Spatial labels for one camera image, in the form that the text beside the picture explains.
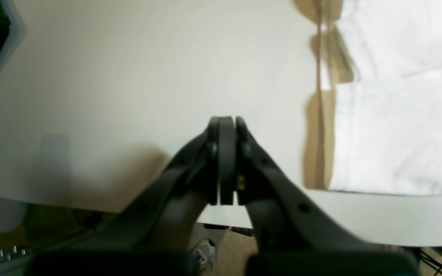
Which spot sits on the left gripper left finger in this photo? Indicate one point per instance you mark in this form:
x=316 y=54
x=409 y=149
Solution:
x=151 y=236

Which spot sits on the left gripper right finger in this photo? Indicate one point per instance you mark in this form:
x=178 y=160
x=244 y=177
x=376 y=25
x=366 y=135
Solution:
x=294 y=236

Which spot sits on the white printed T-shirt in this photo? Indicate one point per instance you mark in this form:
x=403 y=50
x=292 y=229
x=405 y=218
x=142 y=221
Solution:
x=387 y=115

